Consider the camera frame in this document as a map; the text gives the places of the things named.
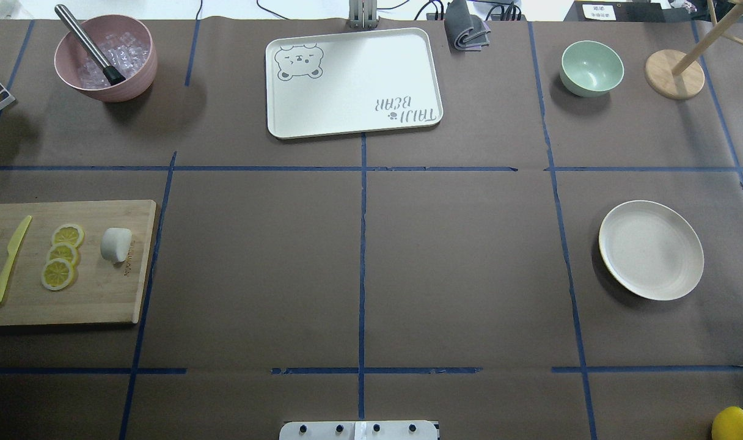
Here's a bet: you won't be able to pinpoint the white round plate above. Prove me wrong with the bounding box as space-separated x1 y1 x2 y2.
598 200 705 301

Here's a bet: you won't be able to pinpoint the white bear tray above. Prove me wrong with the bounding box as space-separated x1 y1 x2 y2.
265 27 444 139

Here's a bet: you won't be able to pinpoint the grey folded cloth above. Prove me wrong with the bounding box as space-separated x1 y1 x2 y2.
444 1 491 52

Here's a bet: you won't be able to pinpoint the green bowl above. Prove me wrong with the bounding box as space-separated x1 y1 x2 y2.
559 41 625 97

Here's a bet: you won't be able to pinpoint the bamboo cutting board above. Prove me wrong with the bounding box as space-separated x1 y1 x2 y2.
0 200 158 326

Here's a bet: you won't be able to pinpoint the steel muddler black tip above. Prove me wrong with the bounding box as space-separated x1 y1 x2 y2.
54 4 126 86

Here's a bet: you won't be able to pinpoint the clear ice cubes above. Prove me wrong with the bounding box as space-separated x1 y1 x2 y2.
76 32 149 89

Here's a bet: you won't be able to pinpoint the pink bowl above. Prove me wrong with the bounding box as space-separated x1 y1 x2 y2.
54 15 158 103

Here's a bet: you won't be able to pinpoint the lemon slice far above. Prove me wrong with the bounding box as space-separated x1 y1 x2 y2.
51 223 86 248

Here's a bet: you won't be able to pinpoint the lemon slice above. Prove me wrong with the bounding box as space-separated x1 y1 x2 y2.
46 242 80 266
51 223 86 248
41 257 76 292

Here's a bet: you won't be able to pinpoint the lemon slice middle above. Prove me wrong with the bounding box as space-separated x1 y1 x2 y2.
46 242 80 266

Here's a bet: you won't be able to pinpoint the lemon slice near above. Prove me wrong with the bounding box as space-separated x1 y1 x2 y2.
41 257 76 292

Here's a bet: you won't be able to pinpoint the wooden mug stand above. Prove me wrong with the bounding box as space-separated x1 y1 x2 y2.
644 1 743 100

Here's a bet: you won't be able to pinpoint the yellow plastic knife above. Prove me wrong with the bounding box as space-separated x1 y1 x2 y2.
0 215 32 304

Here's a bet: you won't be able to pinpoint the whole yellow lemon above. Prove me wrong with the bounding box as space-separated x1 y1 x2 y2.
711 406 743 439

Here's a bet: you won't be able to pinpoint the aluminium frame post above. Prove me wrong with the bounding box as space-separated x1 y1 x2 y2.
348 0 379 29

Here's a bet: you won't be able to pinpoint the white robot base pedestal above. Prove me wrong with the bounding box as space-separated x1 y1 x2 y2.
279 420 441 439

